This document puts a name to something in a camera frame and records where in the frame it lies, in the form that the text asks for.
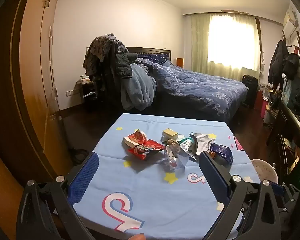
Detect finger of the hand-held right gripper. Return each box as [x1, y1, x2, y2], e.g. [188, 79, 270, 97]
[271, 184, 300, 214]

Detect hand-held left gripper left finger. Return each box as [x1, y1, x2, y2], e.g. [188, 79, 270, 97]
[16, 152, 100, 240]

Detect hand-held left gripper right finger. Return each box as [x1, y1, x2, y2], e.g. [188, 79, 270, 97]
[199, 151, 282, 240]

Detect white plastic bin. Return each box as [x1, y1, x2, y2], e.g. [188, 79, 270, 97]
[250, 159, 279, 185]

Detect dark blue snack bag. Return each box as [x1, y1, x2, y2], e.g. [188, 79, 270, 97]
[209, 143, 234, 166]

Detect silver foil wrapper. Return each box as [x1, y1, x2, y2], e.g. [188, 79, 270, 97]
[189, 132, 217, 161]

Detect clear plastic wrapper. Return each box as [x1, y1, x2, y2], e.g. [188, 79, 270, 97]
[162, 145, 190, 168]

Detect dark colourful snack wrapper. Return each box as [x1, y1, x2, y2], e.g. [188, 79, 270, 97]
[167, 139, 182, 151]

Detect red white snack packet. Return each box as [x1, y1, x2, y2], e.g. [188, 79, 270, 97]
[122, 129, 148, 147]

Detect red snack wrapper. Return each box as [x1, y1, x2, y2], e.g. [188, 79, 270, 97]
[128, 140, 166, 161]

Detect dark wooden dresser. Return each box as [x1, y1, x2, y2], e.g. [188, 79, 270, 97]
[266, 97, 300, 183]

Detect light blue printed tablecloth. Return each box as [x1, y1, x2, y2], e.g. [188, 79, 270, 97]
[72, 113, 262, 240]

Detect dark nightstand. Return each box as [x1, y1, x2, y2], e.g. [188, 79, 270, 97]
[77, 76, 98, 106]

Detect bed with blue duvet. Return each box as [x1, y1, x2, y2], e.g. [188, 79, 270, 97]
[126, 47, 248, 126]

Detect black suitcase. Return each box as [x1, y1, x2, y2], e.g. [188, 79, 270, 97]
[241, 74, 259, 108]

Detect hanging black bag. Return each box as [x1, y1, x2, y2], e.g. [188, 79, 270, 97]
[282, 53, 300, 81]

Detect hanging black coat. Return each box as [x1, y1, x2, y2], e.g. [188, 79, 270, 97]
[268, 40, 290, 86]

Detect light blue fleece blanket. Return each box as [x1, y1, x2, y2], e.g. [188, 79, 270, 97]
[119, 62, 157, 111]

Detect wooden wardrobe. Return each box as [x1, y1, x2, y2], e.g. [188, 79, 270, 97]
[10, 0, 67, 180]

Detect pile of dark clothes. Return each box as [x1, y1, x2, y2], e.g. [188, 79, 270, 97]
[82, 33, 133, 92]

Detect sheer window curtain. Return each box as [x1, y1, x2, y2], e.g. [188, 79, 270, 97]
[191, 13, 262, 81]

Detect black floor cables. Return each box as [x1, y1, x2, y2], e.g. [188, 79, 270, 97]
[69, 148, 90, 164]

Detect wall air conditioner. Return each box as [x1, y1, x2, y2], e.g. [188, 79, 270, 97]
[283, 9, 300, 38]

